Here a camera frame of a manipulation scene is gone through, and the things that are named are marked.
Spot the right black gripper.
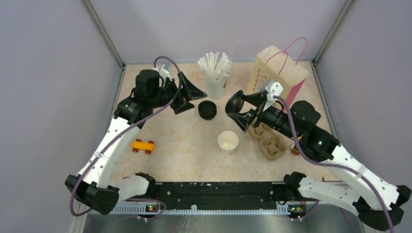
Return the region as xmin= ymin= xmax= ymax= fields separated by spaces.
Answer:
xmin=228 ymin=91 xmax=299 ymax=141

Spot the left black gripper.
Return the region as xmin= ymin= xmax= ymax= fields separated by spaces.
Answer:
xmin=150 ymin=71 xmax=207 ymax=114

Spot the white paper cup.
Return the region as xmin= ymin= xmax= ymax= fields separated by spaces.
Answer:
xmin=218 ymin=131 xmax=239 ymax=154

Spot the black cup lid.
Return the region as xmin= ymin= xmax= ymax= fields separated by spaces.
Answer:
xmin=225 ymin=90 xmax=244 ymax=114

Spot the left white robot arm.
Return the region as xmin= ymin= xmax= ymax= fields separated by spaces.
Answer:
xmin=65 ymin=68 xmax=207 ymax=215

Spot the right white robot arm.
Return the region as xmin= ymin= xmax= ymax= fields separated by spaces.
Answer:
xmin=225 ymin=91 xmax=412 ymax=232

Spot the stack of black lids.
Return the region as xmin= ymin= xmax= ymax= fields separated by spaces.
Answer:
xmin=198 ymin=100 xmax=217 ymax=120

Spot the white cup holding straws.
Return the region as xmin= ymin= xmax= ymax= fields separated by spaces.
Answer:
xmin=206 ymin=78 xmax=226 ymax=100

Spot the brown pulp cup carrier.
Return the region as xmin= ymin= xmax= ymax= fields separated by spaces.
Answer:
xmin=248 ymin=123 xmax=289 ymax=161

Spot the bundle of white straws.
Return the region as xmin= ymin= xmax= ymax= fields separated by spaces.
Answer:
xmin=197 ymin=52 xmax=233 ymax=81

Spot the cream pink paper bag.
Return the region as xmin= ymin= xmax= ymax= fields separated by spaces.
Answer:
xmin=245 ymin=37 xmax=309 ymax=106

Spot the orange toy car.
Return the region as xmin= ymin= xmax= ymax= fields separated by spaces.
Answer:
xmin=131 ymin=139 xmax=155 ymax=155

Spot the green red toy block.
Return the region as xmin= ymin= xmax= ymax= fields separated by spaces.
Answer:
xmin=289 ymin=137 xmax=300 ymax=155

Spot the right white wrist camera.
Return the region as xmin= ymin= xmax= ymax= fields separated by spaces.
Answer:
xmin=260 ymin=79 xmax=284 ymax=112

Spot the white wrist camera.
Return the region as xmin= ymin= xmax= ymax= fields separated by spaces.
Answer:
xmin=260 ymin=79 xmax=284 ymax=112
xmin=153 ymin=64 xmax=172 ymax=81

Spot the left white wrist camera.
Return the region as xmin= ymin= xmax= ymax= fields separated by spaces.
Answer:
xmin=153 ymin=64 xmax=172 ymax=81

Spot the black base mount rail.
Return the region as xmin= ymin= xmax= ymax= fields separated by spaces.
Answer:
xmin=134 ymin=182 xmax=310 ymax=210

